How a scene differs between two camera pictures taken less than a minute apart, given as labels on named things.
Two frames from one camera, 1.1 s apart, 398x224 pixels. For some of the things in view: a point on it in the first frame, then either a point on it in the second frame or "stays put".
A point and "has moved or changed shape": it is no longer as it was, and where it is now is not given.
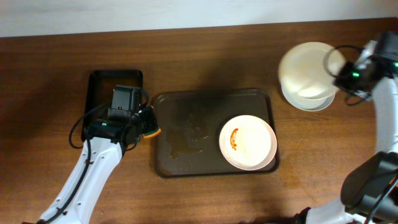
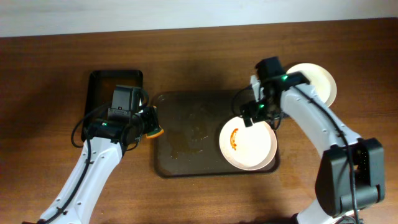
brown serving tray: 191,120 stays put
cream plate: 306,74 has moved or changed shape
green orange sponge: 158,131 stays put
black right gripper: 343,78 -> 249,112
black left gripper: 149,121 stays put
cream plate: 247,142 stays put
